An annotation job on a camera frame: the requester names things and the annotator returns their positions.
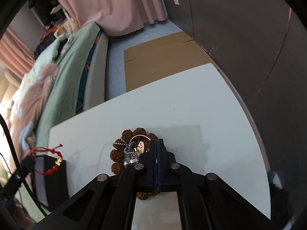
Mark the flattened brown cardboard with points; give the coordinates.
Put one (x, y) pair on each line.
(162, 57)

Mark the black jewelry box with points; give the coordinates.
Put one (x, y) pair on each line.
(51, 190)

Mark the pink duck pattern blanket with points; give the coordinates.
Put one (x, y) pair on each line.
(27, 114)

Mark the pink curtain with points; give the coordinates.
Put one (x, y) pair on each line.
(115, 17)
(15, 55)

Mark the pile of dark clothes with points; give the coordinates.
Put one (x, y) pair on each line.
(45, 41)

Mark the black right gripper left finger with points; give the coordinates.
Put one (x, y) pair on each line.
(106, 202)

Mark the light green quilt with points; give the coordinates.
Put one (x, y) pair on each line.
(47, 56)

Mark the bed with green sheet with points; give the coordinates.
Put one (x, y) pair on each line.
(67, 96)

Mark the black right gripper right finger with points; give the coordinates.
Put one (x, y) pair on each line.
(206, 201)

